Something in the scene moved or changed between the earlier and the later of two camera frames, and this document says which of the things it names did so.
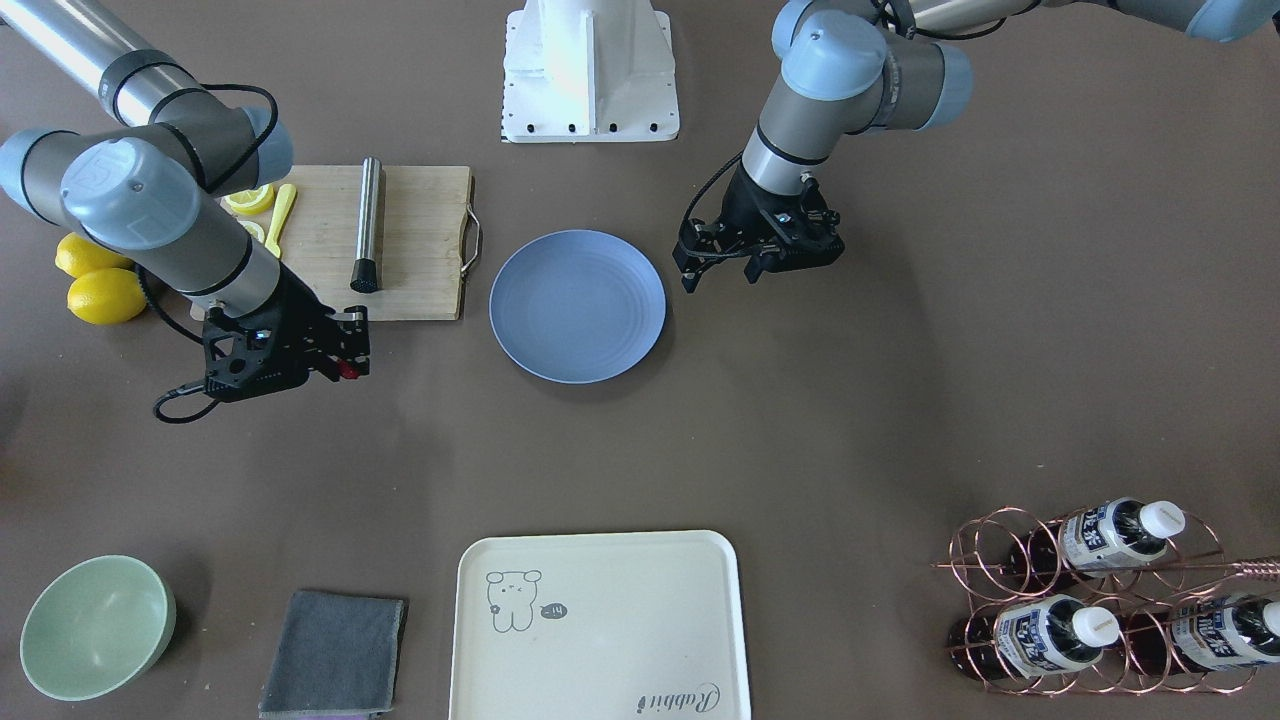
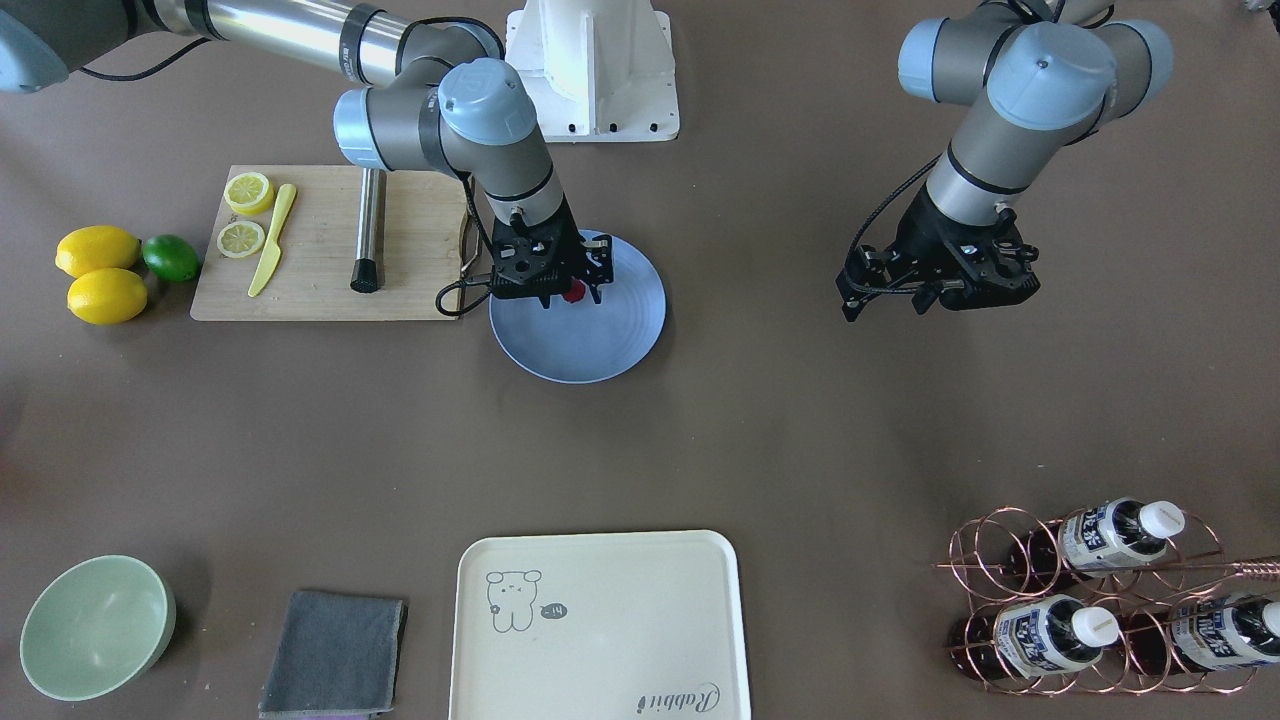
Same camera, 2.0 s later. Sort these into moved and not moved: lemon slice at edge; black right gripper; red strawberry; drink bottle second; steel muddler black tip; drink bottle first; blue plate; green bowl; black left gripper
Moved: black left gripper; red strawberry; black right gripper
Not moved: green bowl; steel muddler black tip; blue plate; lemon slice at edge; drink bottle second; drink bottle first
